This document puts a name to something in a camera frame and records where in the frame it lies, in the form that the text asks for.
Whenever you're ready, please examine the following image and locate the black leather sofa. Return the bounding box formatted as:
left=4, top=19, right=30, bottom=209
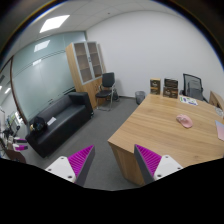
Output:
left=26, top=92, right=93, bottom=158

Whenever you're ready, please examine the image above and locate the white paper on sofa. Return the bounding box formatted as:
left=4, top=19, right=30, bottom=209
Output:
left=47, top=117, right=57, bottom=126

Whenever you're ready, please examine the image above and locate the pink mouse pad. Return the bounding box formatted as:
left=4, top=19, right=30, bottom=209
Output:
left=215, top=120, right=224, bottom=141

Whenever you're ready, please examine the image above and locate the black bag on sofa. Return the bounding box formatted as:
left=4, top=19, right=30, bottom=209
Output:
left=33, top=116, right=46, bottom=131

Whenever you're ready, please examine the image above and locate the right brown gift box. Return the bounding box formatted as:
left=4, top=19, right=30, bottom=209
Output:
left=163, top=78, right=178, bottom=98

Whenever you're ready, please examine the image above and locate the ceiling light panel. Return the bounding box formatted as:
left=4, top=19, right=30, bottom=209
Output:
left=40, top=15, right=69, bottom=33

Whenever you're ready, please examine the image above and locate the black visitor chair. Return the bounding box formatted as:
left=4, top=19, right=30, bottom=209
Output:
left=95, top=72, right=119, bottom=102

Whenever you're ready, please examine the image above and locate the wooden side cabinet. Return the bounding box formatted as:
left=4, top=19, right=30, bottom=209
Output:
left=209, top=91, right=224, bottom=111

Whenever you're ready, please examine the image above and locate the left brown gift box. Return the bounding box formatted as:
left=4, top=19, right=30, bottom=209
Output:
left=150, top=78, right=161, bottom=95

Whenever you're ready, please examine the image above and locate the green white leaflet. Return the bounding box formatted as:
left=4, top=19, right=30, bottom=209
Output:
left=179, top=96, right=198, bottom=106

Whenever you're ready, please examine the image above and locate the grey waste bin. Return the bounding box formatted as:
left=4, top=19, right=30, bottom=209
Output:
left=135, top=91, right=146, bottom=105

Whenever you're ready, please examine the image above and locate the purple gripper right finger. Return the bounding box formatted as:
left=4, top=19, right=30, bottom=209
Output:
left=134, top=144, right=182, bottom=184

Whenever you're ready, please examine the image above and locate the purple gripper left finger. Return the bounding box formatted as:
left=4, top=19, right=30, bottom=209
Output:
left=46, top=145, right=95, bottom=186

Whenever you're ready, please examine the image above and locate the wooden desk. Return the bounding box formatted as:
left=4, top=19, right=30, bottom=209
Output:
left=108, top=94, right=224, bottom=185

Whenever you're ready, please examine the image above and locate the black mesh office chair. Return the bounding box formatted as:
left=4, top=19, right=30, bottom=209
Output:
left=180, top=74, right=207, bottom=101

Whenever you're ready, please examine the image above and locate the brown gift box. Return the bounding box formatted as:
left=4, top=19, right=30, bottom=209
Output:
left=150, top=78, right=161, bottom=95
left=163, top=78, right=178, bottom=98

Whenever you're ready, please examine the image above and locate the wooden glass-door cabinet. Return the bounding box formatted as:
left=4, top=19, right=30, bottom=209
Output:
left=66, top=41, right=105, bottom=108

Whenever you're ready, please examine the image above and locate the pink computer mouse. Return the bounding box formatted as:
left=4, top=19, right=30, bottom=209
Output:
left=176, top=114, right=193, bottom=128

